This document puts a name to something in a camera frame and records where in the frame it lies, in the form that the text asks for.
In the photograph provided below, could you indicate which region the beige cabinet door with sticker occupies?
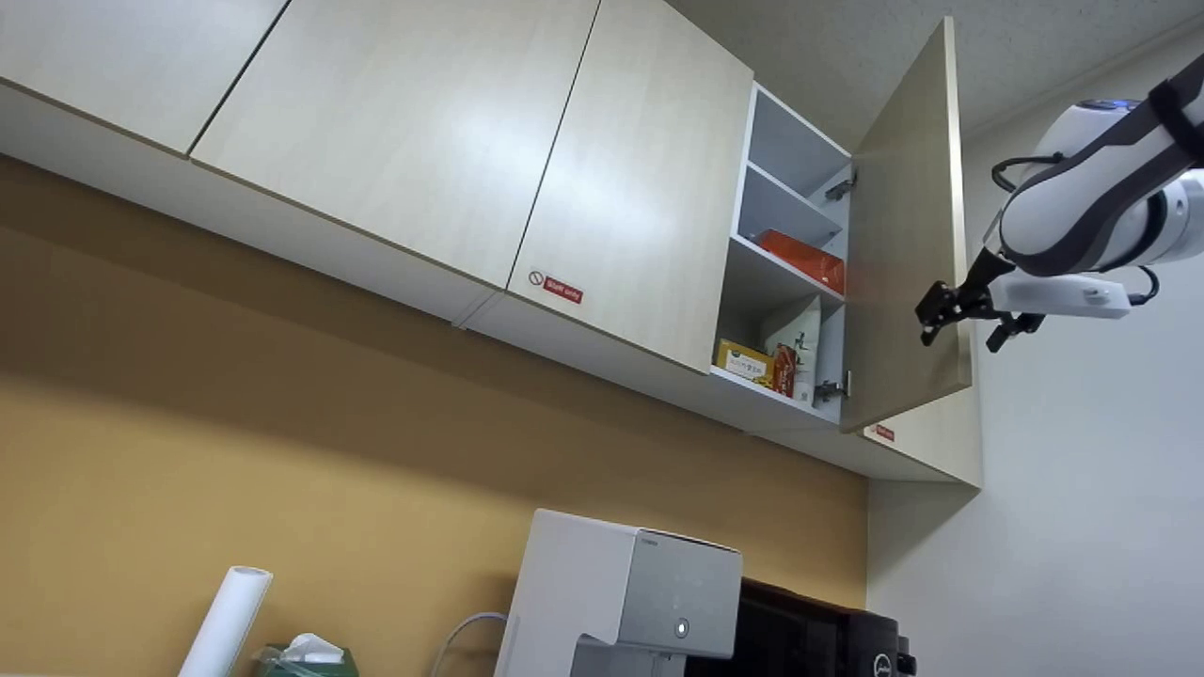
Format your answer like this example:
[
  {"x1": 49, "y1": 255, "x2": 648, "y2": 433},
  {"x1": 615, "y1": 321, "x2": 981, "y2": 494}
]
[{"x1": 508, "y1": 0, "x2": 751, "y2": 368}]

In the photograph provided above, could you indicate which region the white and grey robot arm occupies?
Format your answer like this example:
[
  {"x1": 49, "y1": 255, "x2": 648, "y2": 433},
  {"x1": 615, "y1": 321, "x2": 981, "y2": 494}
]
[{"x1": 914, "y1": 56, "x2": 1204, "y2": 350}]

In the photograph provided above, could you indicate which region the white paper roll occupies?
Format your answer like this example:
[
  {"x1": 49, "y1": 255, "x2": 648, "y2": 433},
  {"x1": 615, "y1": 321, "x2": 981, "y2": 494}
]
[{"x1": 178, "y1": 563, "x2": 273, "y2": 677}]

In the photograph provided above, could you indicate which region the black coffee machine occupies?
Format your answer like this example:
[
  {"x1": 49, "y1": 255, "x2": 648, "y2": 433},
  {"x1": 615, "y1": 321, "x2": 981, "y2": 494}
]
[{"x1": 685, "y1": 578, "x2": 918, "y2": 677}]

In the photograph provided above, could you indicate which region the yellow box in cabinet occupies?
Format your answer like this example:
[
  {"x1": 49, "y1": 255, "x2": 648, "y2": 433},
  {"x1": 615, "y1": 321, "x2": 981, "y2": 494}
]
[{"x1": 716, "y1": 338, "x2": 773, "y2": 386}]

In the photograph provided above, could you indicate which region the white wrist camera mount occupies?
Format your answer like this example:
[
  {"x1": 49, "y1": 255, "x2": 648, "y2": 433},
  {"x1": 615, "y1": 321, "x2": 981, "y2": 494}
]
[{"x1": 988, "y1": 270, "x2": 1133, "y2": 321}]

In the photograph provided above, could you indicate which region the white red package in cabinet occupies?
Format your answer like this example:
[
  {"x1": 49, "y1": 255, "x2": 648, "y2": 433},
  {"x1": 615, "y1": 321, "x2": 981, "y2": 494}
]
[{"x1": 763, "y1": 309, "x2": 819, "y2": 403}]

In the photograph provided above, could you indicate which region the clear curved tube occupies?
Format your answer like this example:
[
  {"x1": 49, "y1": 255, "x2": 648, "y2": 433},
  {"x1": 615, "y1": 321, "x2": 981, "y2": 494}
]
[{"x1": 425, "y1": 611, "x2": 508, "y2": 677}]

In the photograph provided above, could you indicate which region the green tissue box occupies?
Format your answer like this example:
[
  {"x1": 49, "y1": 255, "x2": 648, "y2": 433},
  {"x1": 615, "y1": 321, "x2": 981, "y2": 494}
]
[{"x1": 257, "y1": 633, "x2": 360, "y2": 677}]

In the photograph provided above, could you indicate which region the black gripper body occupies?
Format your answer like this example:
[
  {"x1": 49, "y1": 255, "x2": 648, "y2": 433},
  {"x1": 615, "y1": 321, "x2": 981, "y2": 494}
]
[{"x1": 929, "y1": 286, "x2": 1043, "y2": 355}]

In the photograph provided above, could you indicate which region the orange box on shelf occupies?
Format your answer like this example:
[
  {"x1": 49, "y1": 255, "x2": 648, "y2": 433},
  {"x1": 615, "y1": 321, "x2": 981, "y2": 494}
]
[{"x1": 756, "y1": 230, "x2": 842, "y2": 295}]

